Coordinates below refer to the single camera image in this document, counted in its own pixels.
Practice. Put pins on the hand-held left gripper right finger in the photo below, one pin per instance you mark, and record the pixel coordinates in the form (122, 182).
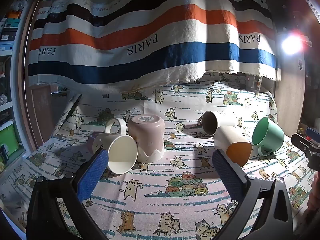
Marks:
(227, 177)

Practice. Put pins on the bright lamp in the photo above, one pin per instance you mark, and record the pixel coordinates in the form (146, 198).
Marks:
(291, 44)

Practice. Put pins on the white frame post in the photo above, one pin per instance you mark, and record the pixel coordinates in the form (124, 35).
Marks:
(18, 75)

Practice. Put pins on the pink and white cup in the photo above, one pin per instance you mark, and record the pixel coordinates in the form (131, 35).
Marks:
(147, 137)

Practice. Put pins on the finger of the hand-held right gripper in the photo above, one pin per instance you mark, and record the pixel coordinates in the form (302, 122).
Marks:
(301, 141)
(313, 131)

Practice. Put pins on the teal box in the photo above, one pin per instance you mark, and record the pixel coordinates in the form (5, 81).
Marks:
(12, 23)

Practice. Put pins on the striped hanging cloth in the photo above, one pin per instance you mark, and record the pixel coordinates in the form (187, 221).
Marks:
(155, 30)

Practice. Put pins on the green storage bin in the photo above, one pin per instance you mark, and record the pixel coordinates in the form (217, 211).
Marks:
(10, 136)

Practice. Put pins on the storage shelf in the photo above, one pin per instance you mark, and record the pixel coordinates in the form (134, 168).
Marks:
(7, 62)

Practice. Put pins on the green cup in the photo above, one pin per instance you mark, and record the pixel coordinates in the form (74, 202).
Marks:
(268, 135)

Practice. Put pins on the brown wooden panel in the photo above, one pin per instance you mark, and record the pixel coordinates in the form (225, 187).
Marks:
(287, 92)
(42, 110)

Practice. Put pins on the beige cup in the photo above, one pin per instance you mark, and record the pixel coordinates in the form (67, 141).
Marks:
(212, 122)

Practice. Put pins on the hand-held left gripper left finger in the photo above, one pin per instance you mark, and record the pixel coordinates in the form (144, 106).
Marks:
(93, 175)

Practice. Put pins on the cat print tablecloth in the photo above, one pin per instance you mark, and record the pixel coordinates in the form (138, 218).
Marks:
(160, 190)

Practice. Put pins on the person's right hand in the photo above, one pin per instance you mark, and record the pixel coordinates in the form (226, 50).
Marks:
(314, 197)

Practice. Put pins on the white cup orange inside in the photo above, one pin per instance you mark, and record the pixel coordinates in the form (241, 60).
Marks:
(232, 145)

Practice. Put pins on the white and purple cup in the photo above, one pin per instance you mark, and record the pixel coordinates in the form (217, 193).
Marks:
(117, 152)

